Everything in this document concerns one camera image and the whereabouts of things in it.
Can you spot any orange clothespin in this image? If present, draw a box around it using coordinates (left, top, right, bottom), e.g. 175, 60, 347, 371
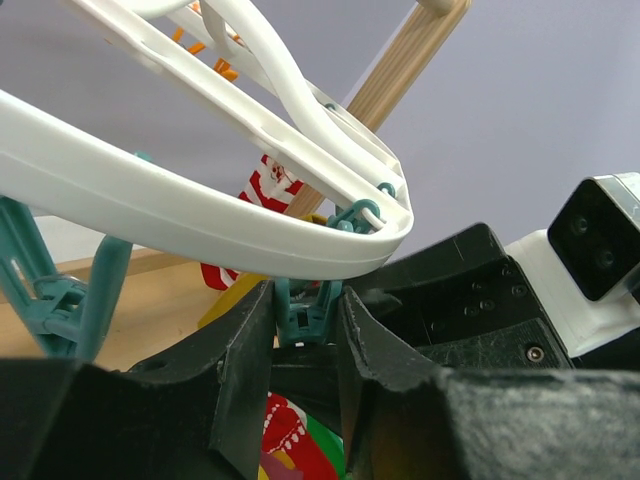
171, 27, 206, 55
213, 58, 239, 82

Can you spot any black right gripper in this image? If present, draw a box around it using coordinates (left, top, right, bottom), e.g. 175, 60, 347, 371
380, 289, 639, 371

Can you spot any red sock with white pattern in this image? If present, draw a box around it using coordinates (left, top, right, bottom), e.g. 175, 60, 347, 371
261, 392, 338, 479

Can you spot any wooden hanger stand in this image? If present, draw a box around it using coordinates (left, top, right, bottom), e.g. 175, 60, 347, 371
0, 0, 473, 373

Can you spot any red white striped sock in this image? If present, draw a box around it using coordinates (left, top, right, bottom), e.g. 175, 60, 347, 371
199, 153, 306, 291

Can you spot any green plastic bin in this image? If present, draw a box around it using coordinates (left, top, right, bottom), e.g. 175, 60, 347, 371
306, 415, 348, 479

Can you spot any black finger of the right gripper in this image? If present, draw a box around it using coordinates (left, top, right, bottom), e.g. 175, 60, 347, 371
346, 223, 540, 345

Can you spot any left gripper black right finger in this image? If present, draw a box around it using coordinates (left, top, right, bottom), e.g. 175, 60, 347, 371
337, 290, 639, 479

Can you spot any white round clip hanger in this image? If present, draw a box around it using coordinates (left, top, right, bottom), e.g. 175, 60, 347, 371
1, 1, 416, 279

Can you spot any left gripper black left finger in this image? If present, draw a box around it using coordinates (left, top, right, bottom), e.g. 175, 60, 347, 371
1, 282, 274, 479

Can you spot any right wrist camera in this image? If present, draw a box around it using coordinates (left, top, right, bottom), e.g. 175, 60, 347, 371
505, 172, 639, 359

